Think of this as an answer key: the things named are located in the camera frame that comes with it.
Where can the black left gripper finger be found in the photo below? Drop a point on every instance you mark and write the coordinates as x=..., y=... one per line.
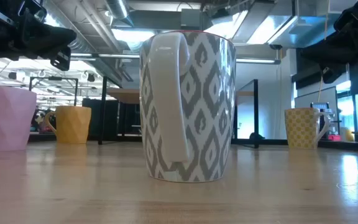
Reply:
x=61, y=59
x=48, y=39

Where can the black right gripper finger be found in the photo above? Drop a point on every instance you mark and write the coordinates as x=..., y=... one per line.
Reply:
x=328, y=73
x=337, y=49

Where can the white mug yellow dots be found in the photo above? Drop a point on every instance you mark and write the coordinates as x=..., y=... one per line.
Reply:
x=300, y=127

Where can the yellow faceted mug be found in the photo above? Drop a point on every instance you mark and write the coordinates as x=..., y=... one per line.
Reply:
x=73, y=124

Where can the pink faceted mug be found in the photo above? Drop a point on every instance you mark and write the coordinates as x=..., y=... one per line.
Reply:
x=5, y=118

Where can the grey white diamond pattern mug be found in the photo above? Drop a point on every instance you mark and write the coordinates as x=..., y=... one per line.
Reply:
x=207, y=109

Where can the small red box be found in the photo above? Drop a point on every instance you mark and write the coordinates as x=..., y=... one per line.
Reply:
x=334, y=137

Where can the yellow round object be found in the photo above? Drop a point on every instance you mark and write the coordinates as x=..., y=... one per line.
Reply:
x=349, y=136

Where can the black dome object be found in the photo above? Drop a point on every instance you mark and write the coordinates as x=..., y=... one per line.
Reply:
x=256, y=136

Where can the grey ceiling box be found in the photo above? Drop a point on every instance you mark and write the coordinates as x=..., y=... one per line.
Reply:
x=190, y=18

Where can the corrugated silver duct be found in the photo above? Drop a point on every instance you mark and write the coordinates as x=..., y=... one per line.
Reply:
x=78, y=45

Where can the dark ceiling security camera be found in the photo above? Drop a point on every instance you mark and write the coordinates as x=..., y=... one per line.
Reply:
x=275, y=47

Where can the wooden shelf black metal frame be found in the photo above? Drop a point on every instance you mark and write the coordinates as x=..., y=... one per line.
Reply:
x=126, y=96

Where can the smooth silver ventilation duct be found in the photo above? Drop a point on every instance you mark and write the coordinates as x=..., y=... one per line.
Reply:
x=117, y=7

